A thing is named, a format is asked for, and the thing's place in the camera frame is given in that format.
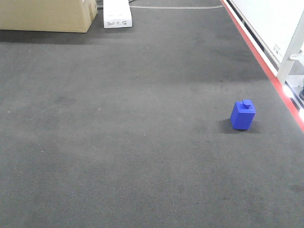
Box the long white carton box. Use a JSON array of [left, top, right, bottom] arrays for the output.
[[103, 0, 133, 29]]

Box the blue plastic block part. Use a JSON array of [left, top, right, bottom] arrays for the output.
[[230, 99, 256, 130]]

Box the large cardboard box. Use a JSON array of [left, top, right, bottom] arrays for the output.
[[0, 0, 98, 33]]

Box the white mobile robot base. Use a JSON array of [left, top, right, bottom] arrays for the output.
[[230, 0, 304, 99]]

